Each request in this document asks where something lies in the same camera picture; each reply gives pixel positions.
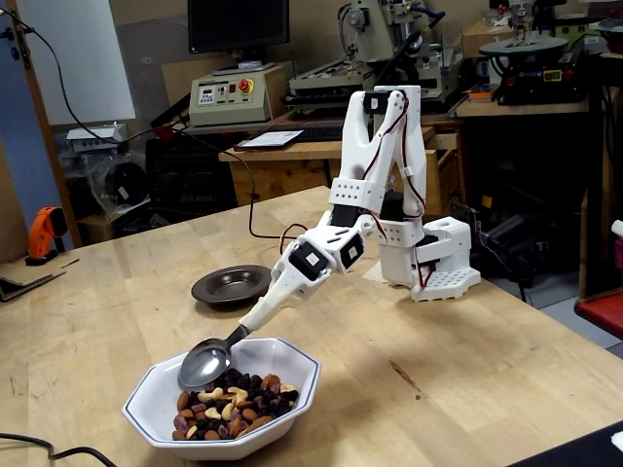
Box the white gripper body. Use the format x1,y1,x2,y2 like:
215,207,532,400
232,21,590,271
270,240,338,297

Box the taped white gripper finger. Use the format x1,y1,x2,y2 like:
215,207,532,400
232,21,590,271
245,286,304,331
238,277,288,328

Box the bent metal spoon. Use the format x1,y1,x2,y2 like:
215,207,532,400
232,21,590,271
177,324,253,389

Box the nut and raisin mix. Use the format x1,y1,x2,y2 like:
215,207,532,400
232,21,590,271
172,368,300,442

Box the white octagonal bowl blue rim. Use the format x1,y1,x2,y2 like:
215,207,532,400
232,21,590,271
121,338,322,461

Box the brown plate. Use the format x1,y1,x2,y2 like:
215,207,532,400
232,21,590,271
191,265,274,306

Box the wooden desk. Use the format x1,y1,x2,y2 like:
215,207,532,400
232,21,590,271
218,125,463,215

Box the tablet with white screen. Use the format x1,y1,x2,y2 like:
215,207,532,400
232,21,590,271
234,128,306,151

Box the black keyboard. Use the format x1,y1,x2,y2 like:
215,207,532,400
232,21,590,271
291,124,345,143

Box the black plastic crate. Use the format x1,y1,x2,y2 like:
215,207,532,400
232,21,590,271
145,138,235,210

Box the green controller board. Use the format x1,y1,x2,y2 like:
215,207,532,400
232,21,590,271
450,201,483,242

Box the beige control box red button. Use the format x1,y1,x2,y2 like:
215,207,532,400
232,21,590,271
188,61,288,127

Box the clear plastic bag black item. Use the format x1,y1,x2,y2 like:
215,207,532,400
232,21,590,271
82,150,152,215

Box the orange and black tool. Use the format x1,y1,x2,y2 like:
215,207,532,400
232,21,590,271
24,205,69,267

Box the white power strip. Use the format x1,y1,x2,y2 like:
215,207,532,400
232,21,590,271
65,124,128,153

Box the flat cardboard pieces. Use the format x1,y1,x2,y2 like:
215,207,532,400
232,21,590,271
0,257,80,303

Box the beige milling machine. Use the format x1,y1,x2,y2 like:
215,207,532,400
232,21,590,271
284,0,468,116

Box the black computer monitor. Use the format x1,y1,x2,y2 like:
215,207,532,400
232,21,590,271
187,0,291,74

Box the wooden workbench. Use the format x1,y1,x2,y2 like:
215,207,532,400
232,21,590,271
456,94,593,118

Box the brown cardboard box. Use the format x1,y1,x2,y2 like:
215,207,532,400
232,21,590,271
460,18,517,59

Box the black scroll saw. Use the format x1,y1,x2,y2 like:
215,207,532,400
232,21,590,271
479,36,588,106

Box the red padded chair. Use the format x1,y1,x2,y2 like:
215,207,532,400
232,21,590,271
573,290,623,341

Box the white board panel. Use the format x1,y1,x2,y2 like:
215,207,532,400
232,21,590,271
17,0,137,126

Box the large black box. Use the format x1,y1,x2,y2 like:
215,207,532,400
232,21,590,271
508,420,623,467

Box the black cable to robot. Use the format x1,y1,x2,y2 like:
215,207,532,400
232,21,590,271
174,126,311,242

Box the thick black cable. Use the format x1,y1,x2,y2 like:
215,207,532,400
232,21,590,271
0,431,118,467

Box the wooden post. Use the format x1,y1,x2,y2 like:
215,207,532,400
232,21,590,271
7,0,84,249

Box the thin black hanging cable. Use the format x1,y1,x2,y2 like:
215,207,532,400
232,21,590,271
0,7,169,145

